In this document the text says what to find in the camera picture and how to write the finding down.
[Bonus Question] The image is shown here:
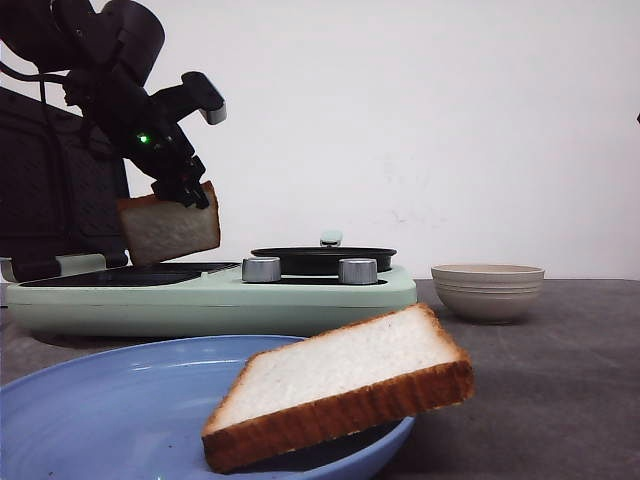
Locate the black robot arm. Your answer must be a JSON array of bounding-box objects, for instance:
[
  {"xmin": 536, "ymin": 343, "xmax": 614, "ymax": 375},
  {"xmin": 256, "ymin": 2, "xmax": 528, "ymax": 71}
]
[{"xmin": 1, "ymin": 1, "xmax": 220, "ymax": 209}]

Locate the mint green breakfast maker base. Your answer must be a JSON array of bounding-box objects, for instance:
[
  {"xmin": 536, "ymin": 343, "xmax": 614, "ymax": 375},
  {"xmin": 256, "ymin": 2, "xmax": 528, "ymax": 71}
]
[{"xmin": 5, "ymin": 262, "xmax": 417, "ymax": 338}]

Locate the beige ribbed ceramic bowl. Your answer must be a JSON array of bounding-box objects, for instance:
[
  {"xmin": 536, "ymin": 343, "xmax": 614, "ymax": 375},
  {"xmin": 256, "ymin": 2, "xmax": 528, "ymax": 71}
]
[{"xmin": 431, "ymin": 264, "xmax": 545, "ymax": 324}]

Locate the right silver control knob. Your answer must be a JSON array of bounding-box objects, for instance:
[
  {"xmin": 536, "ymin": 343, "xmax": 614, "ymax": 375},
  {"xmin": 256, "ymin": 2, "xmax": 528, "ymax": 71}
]
[{"xmin": 338, "ymin": 258, "xmax": 378, "ymax": 285}]

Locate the silver control knob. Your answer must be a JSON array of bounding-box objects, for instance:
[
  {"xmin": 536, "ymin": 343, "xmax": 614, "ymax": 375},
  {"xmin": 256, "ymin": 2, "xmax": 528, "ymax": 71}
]
[
  {"xmin": 338, "ymin": 258, "xmax": 378, "ymax": 285},
  {"xmin": 242, "ymin": 257, "xmax": 281, "ymax": 283}
]

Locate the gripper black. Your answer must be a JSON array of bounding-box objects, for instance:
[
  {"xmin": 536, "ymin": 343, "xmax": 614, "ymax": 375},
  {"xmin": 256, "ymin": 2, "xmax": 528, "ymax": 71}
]
[{"xmin": 63, "ymin": 69, "xmax": 209, "ymax": 209}]

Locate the blue round plate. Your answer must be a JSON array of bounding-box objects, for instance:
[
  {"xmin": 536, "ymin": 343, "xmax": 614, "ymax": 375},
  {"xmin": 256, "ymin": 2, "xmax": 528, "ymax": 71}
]
[{"xmin": 0, "ymin": 334, "xmax": 417, "ymax": 480}]

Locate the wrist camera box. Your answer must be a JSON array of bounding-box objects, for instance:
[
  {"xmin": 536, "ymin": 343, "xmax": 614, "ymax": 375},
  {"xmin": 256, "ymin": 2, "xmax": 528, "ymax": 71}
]
[{"xmin": 151, "ymin": 71, "xmax": 227, "ymax": 125}]

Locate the breakfast maker hinged lid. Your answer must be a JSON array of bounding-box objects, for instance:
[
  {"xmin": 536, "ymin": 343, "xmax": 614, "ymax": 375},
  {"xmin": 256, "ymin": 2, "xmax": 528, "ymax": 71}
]
[{"xmin": 1, "ymin": 89, "xmax": 129, "ymax": 282}]

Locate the left silver control knob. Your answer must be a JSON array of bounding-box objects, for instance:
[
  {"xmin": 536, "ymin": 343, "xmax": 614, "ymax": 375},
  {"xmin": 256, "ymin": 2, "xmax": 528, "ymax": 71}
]
[{"xmin": 242, "ymin": 257, "xmax": 281, "ymax": 283}]

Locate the white bread slice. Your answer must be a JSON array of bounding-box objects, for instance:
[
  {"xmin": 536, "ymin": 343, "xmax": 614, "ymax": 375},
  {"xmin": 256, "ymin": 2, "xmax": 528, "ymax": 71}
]
[
  {"xmin": 117, "ymin": 181, "xmax": 221, "ymax": 266},
  {"xmin": 201, "ymin": 303, "xmax": 474, "ymax": 473}
]

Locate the black round frying pan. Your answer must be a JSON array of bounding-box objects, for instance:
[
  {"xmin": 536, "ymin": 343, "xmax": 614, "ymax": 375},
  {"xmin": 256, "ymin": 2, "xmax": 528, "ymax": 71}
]
[{"xmin": 251, "ymin": 230, "xmax": 397, "ymax": 276}]

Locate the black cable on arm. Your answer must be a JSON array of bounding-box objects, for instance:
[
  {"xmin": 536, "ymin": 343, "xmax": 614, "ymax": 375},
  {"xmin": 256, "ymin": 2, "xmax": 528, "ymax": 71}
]
[{"xmin": 0, "ymin": 62, "xmax": 71, "ymax": 119}]

